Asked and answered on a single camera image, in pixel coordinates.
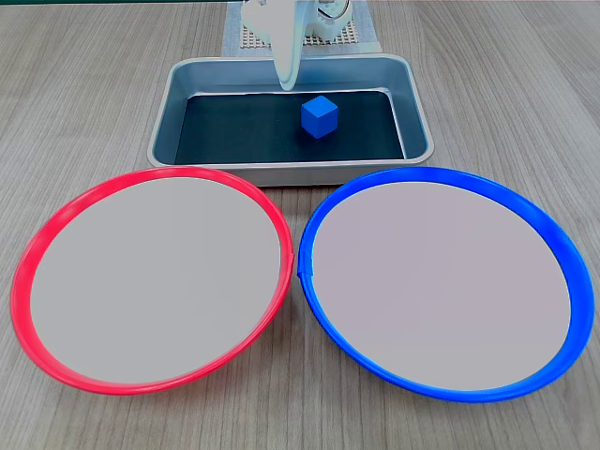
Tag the blue cube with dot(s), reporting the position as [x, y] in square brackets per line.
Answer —
[319, 117]

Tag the black tray mat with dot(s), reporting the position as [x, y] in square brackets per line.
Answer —
[244, 131]

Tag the steel tray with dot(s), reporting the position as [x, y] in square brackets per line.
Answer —
[290, 175]

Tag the pale grey sheet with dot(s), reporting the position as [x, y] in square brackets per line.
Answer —
[229, 42]

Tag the red-rimmed white plate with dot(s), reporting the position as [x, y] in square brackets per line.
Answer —
[154, 281]

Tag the blue-rimmed white plate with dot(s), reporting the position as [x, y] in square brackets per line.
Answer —
[440, 286]

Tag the pale perforated base plate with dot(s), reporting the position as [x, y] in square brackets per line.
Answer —
[349, 40]

